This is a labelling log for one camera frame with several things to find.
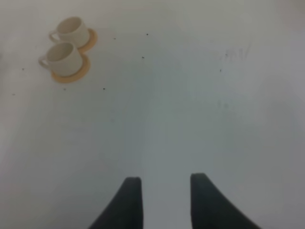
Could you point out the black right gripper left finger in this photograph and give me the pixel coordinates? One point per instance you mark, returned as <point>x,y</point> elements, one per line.
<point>125,210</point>

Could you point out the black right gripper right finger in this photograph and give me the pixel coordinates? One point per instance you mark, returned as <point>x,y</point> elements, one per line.
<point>210,209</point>

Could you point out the near orange cup coaster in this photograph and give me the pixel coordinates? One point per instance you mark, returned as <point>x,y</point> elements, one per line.
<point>80,74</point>

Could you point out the orange cup coaster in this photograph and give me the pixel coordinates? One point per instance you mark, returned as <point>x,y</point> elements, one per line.
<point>91,42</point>
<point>80,74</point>

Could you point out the near white teacup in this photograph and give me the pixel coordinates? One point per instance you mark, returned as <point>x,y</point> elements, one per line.
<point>63,59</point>

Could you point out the white teacup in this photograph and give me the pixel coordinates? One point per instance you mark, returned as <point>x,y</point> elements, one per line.
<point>63,59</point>
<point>72,29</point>

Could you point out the far orange cup coaster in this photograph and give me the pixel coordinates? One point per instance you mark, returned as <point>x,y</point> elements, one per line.
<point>91,42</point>

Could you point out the far white teacup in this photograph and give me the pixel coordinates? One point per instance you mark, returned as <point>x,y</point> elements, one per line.
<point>72,29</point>

